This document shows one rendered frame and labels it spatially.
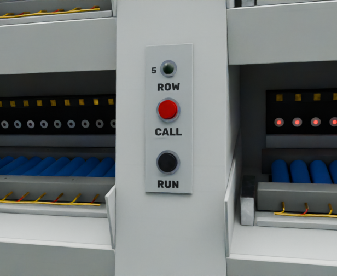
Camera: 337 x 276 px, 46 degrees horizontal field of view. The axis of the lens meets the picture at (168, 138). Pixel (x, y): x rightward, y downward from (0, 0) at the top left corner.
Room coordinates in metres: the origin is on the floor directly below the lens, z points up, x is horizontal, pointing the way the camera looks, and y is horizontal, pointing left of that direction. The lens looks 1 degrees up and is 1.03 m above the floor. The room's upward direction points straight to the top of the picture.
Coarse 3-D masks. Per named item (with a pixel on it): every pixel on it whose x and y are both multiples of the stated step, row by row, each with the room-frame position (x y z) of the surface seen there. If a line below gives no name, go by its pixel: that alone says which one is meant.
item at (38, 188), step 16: (0, 176) 0.45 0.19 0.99; (16, 176) 0.45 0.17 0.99; (32, 176) 0.44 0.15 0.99; (48, 176) 0.44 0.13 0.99; (64, 176) 0.44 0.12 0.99; (80, 176) 0.43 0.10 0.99; (0, 192) 0.44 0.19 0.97; (16, 192) 0.44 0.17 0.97; (32, 192) 0.43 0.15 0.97; (48, 192) 0.43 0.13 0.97; (64, 192) 0.42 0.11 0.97; (80, 192) 0.42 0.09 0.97; (96, 192) 0.42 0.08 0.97
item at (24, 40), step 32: (0, 0) 0.56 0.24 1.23; (32, 0) 0.43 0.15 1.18; (64, 0) 0.42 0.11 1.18; (96, 0) 0.41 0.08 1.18; (0, 32) 0.37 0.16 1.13; (32, 32) 0.36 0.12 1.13; (64, 32) 0.35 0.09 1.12; (96, 32) 0.35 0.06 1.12; (0, 64) 0.38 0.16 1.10; (32, 64) 0.37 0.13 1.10; (64, 64) 0.36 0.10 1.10; (96, 64) 0.36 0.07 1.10
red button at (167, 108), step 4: (168, 100) 0.32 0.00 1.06; (160, 104) 0.32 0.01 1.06; (164, 104) 0.32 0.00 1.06; (168, 104) 0.32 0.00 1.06; (172, 104) 0.32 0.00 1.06; (160, 108) 0.32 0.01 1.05; (164, 108) 0.32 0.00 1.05; (168, 108) 0.32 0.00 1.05; (172, 108) 0.32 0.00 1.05; (176, 108) 0.32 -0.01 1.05; (160, 112) 0.32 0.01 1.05; (164, 112) 0.32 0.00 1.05; (168, 112) 0.32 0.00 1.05; (172, 112) 0.32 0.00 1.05; (176, 112) 0.32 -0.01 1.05; (164, 116) 0.32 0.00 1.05; (168, 116) 0.32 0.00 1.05; (172, 116) 0.32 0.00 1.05
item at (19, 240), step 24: (0, 144) 0.56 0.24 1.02; (24, 144) 0.55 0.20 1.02; (48, 144) 0.54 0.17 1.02; (72, 144) 0.53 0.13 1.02; (96, 144) 0.53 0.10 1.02; (0, 216) 0.41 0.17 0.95; (24, 216) 0.41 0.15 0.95; (48, 216) 0.40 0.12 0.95; (72, 216) 0.40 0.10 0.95; (0, 240) 0.36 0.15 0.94; (24, 240) 0.36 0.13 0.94; (48, 240) 0.36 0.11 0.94; (72, 240) 0.36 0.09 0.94; (96, 240) 0.35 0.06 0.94; (0, 264) 0.37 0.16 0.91; (24, 264) 0.37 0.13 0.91; (48, 264) 0.36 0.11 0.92; (72, 264) 0.35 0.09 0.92; (96, 264) 0.35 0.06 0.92
